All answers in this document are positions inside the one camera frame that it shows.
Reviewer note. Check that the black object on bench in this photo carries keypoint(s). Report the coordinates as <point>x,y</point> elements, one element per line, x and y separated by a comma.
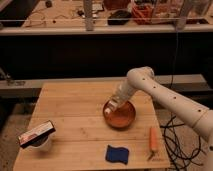
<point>119,17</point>

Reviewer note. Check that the orange ceramic bowl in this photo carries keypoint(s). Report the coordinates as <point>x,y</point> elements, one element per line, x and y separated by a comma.
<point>122,117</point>

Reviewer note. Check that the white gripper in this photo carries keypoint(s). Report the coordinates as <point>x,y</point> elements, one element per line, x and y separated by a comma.
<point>122,94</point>

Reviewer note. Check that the grey metal post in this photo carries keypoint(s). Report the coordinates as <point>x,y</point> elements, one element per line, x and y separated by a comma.
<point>87,4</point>

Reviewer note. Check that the orange carrot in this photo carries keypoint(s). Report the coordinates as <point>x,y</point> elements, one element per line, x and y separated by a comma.
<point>153,145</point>

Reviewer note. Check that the blue cloth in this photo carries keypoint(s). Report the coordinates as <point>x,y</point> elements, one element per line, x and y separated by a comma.
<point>117,154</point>

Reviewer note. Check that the orange tool on bench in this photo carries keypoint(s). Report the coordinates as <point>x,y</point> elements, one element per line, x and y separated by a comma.
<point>142,14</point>

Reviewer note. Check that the white cup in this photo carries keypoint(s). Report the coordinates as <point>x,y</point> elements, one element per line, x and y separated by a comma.
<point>43,145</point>

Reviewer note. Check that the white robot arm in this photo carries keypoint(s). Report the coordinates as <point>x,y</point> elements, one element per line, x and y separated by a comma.
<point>192,113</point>

